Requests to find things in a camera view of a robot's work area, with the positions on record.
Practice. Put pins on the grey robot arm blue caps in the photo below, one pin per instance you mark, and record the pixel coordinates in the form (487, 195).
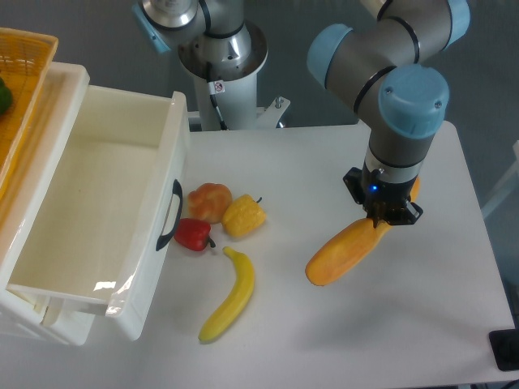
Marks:
(378, 74)

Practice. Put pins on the green pepper in basket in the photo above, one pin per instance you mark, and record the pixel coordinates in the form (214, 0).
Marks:
(6, 98)

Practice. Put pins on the yellow banana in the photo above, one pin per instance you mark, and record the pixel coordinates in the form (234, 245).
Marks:
(236, 301)

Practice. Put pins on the yellow bell pepper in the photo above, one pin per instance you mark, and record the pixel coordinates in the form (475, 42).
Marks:
(243, 216)

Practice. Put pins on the black device at table edge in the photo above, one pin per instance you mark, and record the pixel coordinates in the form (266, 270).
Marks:
(504, 345)

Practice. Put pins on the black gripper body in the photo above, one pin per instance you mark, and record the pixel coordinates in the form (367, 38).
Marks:
(367, 188)

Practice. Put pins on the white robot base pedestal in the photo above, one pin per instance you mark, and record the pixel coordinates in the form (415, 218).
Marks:
(224, 71)

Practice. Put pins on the red bell pepper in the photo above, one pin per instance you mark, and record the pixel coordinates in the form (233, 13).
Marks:
(194, 234)

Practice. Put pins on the open upper white drawer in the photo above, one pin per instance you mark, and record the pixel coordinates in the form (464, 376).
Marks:
(99, 239)

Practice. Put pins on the yellow plastic basket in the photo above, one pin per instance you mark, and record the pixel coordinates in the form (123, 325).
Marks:
(25, 61)

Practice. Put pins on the white drawer cabinet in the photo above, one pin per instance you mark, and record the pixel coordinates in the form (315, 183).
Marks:
(30, 315)

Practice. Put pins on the long orange bread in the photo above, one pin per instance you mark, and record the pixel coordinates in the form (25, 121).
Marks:
(344, 251)

